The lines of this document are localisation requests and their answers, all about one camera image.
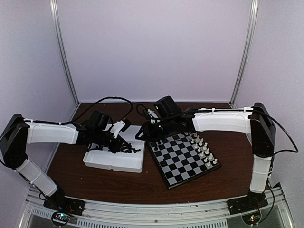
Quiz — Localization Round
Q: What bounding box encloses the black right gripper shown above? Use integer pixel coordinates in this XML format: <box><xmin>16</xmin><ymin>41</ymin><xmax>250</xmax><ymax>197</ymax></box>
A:
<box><xmin>135</xmin><ymin>116</ymin><xmax>176</xmax><ymax>142</ymax></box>

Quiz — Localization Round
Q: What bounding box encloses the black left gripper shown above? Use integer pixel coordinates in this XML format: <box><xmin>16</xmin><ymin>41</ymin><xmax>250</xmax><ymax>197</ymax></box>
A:
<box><xmin>93</xmin><ymin>129</ymin><xmax>130</xmax><ymax>154</ymax></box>

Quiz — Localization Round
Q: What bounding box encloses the black king piece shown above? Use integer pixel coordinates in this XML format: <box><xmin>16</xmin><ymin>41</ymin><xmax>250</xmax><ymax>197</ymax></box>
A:
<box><xmin>161</xmin><ymin>160</ymin><xmax>167</xmax><ymax>167</ymax></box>

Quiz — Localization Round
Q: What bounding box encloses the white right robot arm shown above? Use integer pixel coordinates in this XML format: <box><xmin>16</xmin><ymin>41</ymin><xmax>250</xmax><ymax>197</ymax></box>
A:
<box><xmin>135</xmin><ymin>96</ymin><xmax>276</xmax><ymax>210</ymax></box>

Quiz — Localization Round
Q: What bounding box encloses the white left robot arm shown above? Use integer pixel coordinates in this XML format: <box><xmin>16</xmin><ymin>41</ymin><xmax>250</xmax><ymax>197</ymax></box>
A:
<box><xmin>0</xmin><ymin>111</ymin><xmax>126</xmax><ymax>211</ymax></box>

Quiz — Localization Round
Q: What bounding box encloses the black pieces pile in tray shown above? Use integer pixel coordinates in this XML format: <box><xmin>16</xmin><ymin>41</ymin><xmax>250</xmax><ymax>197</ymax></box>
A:
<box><xmin>87</xmin><ymin>144</ymin><xmax>140</xmax><ymax>154</ymax></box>

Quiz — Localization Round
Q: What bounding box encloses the left circuit board with LEDs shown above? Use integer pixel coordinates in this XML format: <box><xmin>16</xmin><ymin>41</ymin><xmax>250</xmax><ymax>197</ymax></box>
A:
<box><xmin>51</xmin><ymin>211</ymin><xmax>71</xmax><ymax>226</ymax></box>

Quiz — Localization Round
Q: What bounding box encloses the circuit board with leds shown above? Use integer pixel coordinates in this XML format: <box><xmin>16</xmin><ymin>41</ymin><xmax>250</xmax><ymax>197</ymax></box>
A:
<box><xmin>242</xmin><ymin>212</ymin><xmax>261</xmax><ymax>226</ymax></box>
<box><xmin>51</xmin><ymin>211</ymin><xmax>71</xmax><ymax>226</ymax></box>

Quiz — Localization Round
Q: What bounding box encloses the right circuit board with LEDs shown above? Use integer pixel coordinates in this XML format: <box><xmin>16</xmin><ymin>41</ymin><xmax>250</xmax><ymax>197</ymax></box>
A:
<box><xmin>242</xmin><ymin>212</ymin><xmax>261</xmax><ymax>226</ymax></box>

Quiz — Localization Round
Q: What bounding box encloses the white compartment tray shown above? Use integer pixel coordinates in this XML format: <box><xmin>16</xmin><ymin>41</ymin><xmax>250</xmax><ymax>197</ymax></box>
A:
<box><xmin>83</xmin><ymin>125</ymin><xmax>145</xmax><ymax>173</ymax></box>

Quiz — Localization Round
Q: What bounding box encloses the black and grey chessboard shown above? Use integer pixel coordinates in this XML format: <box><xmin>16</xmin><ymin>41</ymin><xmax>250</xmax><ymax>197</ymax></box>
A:
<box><xmin>148</xmin><ymin>133</ymin><xmax>221</xmax><ymax>190</ymax></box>

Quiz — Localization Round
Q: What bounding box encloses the white king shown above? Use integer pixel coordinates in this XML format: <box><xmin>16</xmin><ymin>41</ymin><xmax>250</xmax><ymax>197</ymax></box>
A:
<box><xmin>202</xmin><ymin>142</ymin><xmax>208</xmax><ymax>151</ymax></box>

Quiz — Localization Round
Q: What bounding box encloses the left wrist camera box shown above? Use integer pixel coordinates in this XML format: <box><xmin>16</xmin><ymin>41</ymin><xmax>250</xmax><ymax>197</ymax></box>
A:
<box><xmin>110</xmin><ymin>118</ymin><xmax>132</xmax><ymax>138</ymax></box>

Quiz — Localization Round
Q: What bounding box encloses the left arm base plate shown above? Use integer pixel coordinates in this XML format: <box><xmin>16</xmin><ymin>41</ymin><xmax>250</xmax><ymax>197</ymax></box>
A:
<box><xmin>43</xmin><ymin>198</ymin><xmax>85</xmax><ymax>216</ymax></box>

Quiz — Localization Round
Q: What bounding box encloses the front aluminium rail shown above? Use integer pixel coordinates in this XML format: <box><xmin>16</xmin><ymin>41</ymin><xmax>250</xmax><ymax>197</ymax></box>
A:
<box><xmin>17</xmin><ymin>187</ymin><xmax>295</xmax><ymax>228</ymax></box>

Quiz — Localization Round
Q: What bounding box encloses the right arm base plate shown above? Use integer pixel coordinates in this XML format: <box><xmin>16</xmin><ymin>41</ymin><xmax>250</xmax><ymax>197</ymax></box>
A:
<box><xmin>227</xmin><ymin>196</ymin><xmax>268</xmax><ymax>215</ymax></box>

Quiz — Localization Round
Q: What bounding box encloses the left aluminium frame post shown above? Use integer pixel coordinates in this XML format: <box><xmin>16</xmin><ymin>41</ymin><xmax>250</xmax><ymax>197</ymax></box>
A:
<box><xmin>49</xmin><ymin>0</ymin><xmax>80</xmax><ymax>106</ymax></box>

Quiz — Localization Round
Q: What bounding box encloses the aluminium frame post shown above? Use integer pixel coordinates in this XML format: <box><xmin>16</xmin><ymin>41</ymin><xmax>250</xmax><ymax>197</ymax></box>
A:
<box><xmin>49</xmin><ymin>0</ymin><xmax>80</xmax><ymax>106</ymax></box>
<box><xmin>229</xmin><ymin>0</ymin><xmax>259</xmax><ymax>108</ymax></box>

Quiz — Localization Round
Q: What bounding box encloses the right aluminium frame post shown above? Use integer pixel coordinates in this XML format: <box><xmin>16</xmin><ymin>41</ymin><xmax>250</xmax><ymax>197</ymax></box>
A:
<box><xmin>229</xmin><ymin>0</ymin><xmax>259</xmax><ymax>108</ymax></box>

